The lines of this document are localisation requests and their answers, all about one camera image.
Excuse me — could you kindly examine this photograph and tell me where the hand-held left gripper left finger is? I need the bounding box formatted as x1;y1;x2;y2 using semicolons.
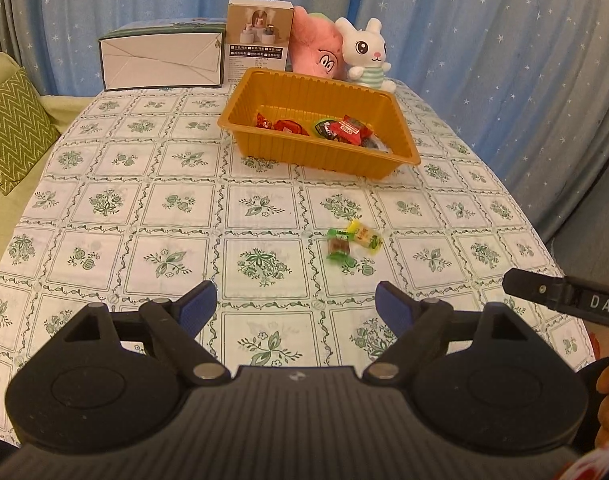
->
59;280;231;387

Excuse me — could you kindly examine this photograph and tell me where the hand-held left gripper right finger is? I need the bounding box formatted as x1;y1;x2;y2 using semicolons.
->
361;280;530;386

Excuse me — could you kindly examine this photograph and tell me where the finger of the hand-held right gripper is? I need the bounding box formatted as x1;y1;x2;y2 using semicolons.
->
503;268;609;332

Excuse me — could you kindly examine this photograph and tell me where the yellow candy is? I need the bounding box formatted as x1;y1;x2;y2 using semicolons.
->
346;219;384;252

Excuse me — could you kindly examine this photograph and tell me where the red snack packet white label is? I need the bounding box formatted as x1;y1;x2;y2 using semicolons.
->
329;115;374;146

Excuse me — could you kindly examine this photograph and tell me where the dark candy green rim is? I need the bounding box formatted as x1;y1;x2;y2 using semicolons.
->
311;117;342;139

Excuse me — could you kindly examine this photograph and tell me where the plain red snack packet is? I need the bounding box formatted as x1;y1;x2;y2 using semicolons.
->
274;118;308;136

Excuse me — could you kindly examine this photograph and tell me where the orange plastic tray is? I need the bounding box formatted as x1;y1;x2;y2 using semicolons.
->
218;66;422;181

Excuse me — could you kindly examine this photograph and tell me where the green floral tablecloth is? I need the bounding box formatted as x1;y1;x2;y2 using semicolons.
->
0;80;598;447

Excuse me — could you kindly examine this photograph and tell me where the red white printed cloth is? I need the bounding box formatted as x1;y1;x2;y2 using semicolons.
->
557;449;609;480

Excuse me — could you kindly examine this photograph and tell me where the white cardboard box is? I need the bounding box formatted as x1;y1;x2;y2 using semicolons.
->
98;16;229;92

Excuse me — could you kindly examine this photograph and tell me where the pale green sofa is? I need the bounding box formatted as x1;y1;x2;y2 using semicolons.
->
0;51;92;281

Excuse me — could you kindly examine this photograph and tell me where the white bunny plush toy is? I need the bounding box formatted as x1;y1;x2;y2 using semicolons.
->
333;17;398;94

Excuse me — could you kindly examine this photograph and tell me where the green zigzag pillow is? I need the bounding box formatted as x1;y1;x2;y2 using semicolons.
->
0;67;61;197

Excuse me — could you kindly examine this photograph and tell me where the beige printed product box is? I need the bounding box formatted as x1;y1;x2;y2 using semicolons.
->
226;0;296;84

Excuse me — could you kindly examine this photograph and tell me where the pink plush toy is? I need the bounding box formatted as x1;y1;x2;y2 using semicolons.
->
289;6;348;81

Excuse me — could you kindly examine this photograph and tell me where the blue star curtain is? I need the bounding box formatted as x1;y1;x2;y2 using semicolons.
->
0;0;609;246

